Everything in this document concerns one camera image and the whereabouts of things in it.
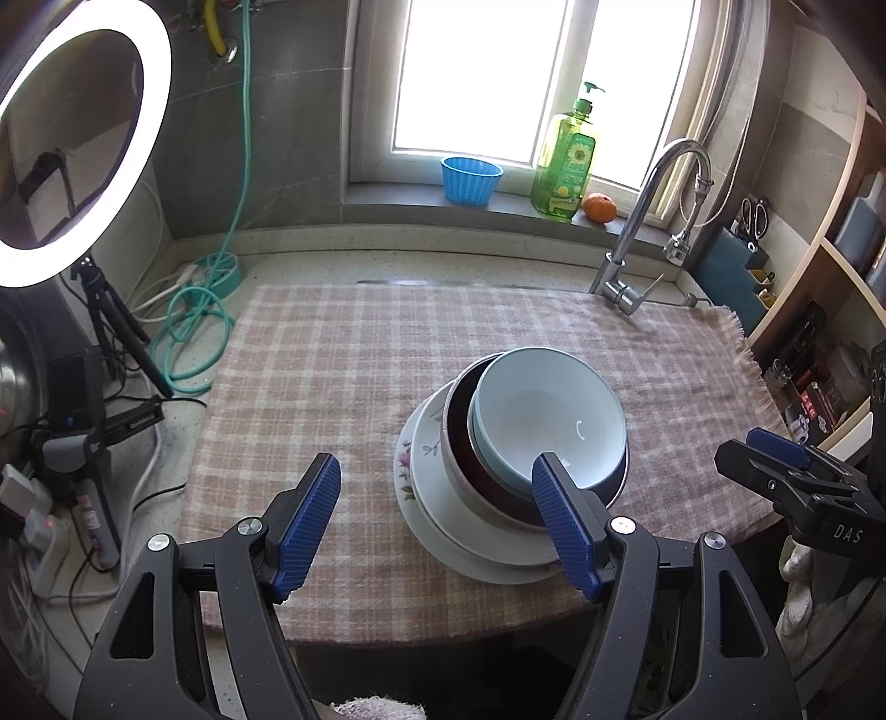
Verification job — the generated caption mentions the yellow pipe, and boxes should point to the yellow pipe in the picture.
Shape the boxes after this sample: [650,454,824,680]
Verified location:
[204,0,229,56]

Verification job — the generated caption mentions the blue silicone cup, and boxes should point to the blue silicone cup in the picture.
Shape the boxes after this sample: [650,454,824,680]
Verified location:
[441,156,504,207]

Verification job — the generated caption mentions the black scissors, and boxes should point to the black scissors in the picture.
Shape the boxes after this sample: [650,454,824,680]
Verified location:
[732,196,771,245]

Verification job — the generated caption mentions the white window frame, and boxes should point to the white window frame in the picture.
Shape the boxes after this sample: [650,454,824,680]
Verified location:
[346,0,749,209]

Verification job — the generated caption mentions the box with kettle print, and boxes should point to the box with kettle print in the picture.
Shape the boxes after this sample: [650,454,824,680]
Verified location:
[785,391,838,444]

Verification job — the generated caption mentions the white plate with branch print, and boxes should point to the white plate with branch print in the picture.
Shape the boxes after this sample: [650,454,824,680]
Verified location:
[414,384,555,555]

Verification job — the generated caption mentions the white cable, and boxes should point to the white cable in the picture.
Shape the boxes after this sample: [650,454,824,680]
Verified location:
[131,263,209,323]

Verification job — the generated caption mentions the pink floral white plate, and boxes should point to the pink floral white plate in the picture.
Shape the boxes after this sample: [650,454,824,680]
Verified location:
[393,384,579,586]

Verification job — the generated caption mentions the wooden shelf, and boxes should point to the wooden shelf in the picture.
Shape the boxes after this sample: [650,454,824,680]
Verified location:
[748,69,886,465]

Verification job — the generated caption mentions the green dish soap bottle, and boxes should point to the green dish soap bottle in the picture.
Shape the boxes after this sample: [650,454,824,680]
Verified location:
[530,81,597,224]

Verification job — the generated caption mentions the white power strip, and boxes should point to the white power strip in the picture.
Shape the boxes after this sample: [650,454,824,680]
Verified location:
[0,464,70,596]

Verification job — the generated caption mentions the large steel pot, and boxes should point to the large steel pot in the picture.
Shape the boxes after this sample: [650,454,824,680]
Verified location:
[0,305,49,451]

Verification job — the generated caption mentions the pink plaid cloth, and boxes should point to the pink plaid cloth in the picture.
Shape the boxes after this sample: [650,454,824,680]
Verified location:
[178,284,790,645]

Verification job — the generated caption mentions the ring light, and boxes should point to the ring light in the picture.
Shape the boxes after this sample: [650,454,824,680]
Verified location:
[0,28,173,288]

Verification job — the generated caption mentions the chrome faucet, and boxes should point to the chrome faucet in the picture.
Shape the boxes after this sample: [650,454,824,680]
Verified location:
[588,138,715,317]

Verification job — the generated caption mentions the light blue bowl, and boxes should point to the light blue bowl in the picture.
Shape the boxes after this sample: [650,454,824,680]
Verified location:
[467,347,629,489]

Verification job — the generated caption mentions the black adapter box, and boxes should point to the black adapter box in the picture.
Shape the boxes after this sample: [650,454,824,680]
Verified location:
[47,349,105,434]

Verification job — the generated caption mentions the blue knife holder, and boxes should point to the blue knife holder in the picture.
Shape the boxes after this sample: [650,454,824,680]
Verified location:
[694,225,780,337]

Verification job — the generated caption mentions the blue cutting board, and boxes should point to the blue cutting board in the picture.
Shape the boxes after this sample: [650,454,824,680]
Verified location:
[834,169,886,278]

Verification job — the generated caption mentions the black tripod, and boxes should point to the black tripod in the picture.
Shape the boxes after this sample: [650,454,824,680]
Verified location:
[69,256,174,399]

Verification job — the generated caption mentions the teal hose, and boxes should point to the teal hose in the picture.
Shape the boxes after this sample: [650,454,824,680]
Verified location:
[148,0,257,382]

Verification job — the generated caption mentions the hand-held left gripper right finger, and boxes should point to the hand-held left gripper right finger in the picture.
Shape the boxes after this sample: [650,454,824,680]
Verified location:
[530,452,807,720]

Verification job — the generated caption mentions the steel bowl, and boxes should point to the steel bowl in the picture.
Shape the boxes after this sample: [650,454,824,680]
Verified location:
[443,353,631,534]

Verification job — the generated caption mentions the grey handheld device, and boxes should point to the grey handheld device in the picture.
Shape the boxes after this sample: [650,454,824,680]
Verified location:
[38,429,122,572]

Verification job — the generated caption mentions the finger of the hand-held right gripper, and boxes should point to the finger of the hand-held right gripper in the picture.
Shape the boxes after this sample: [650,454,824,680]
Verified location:
[746,427,866,479]
[715,439,825,517]

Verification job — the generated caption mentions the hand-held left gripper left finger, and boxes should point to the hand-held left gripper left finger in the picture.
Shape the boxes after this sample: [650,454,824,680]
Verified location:
[73,452,343,720]

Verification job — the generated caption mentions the person's right hand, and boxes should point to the person's right hand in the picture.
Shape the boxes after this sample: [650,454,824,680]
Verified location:
[775,536,842,645]

